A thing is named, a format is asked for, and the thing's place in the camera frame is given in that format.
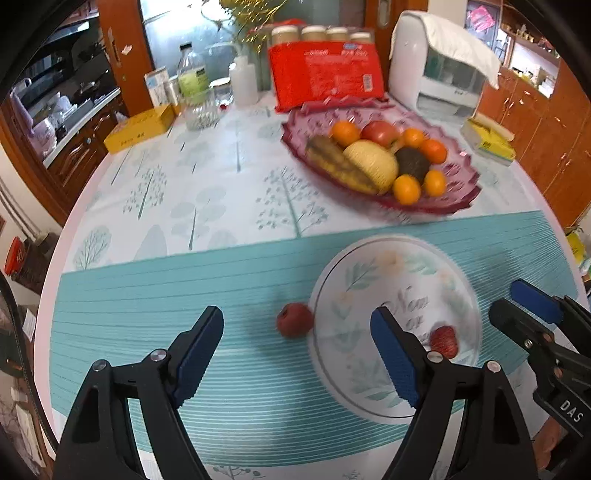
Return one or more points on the dark avocado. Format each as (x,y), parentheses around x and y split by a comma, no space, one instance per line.
(412,164)

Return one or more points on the clear glass cup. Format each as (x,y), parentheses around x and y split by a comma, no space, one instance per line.
(202,113)

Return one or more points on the red plastic package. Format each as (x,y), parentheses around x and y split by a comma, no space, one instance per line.
(323,74)

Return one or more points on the yellow tissue pack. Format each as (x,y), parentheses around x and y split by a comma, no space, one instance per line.
(489,141)

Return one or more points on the red box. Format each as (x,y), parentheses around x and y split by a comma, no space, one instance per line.
(14,256)

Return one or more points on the kitchen counter cabinet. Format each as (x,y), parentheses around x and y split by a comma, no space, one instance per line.
(78,138)

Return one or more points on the white cloth cover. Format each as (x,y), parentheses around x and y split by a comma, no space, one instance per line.
(461,41)

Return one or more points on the yellow cardboard box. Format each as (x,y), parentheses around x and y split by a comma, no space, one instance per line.
(138,129)

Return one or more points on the white carton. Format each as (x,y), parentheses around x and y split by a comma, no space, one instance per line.
(157,87)

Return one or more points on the yellow melon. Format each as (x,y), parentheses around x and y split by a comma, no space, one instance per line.
(374,166)

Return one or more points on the clear glass jug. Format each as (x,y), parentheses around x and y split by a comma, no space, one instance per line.
(219,57)

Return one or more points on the red paper decoration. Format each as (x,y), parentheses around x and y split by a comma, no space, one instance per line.
(481,16)

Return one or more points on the white floral plate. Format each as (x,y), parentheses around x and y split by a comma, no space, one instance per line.
(369,286)

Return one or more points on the overripe brown banana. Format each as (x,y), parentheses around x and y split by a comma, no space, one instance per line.
(332,159)

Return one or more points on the pink plastic bag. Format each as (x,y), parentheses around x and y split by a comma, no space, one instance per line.
(39,131)

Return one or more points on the white plastic bottle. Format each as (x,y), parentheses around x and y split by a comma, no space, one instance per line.
(243,83)

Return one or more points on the small glass jar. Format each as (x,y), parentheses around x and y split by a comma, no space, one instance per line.
(223,94)

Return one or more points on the green label plastic bottle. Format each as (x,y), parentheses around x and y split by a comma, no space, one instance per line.
(193,76)

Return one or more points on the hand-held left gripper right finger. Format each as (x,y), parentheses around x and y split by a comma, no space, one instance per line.
(397,355)

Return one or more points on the wooden frame glass door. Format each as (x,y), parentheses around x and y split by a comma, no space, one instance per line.
(166,27)

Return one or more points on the beige glass jar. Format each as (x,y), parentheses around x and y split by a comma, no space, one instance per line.
(284,36)
(338,34)
(313,34)
(361,38)

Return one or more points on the person's right hand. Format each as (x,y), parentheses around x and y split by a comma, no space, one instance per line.
(551,443)

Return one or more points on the white countertop appliance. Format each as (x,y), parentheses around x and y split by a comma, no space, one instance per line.
(411,69)

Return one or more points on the large red apple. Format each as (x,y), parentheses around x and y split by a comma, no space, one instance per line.
(379,131)

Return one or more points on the wooden cabinet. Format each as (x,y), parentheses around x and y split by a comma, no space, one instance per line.
(535,134)

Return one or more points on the orange tangerine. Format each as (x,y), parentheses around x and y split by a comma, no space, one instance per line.
(346,133)
(413,137)
(434,151)
(435,183)
(407,190)

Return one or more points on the small red apple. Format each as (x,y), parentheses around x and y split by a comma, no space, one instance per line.
(444,342)
(295,321)

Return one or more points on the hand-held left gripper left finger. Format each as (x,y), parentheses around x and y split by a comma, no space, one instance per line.
(198,355)

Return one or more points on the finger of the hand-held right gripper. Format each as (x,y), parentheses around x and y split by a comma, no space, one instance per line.
(515,323)
(535,297)

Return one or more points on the pink glass fruit tray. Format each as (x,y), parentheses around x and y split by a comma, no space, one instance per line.
(304,122)

